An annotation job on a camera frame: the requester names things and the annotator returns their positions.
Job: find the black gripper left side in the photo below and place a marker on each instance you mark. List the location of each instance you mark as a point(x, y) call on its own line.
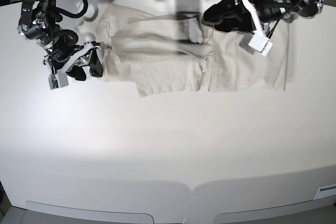
point(221, 15)

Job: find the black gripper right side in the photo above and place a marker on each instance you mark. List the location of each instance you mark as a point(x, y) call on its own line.
point(60, 45)

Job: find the light grey T-shirt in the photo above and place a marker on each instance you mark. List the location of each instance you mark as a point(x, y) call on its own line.
point(164, 54)

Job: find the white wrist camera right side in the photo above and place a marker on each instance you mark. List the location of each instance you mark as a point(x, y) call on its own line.
point(58, 77)

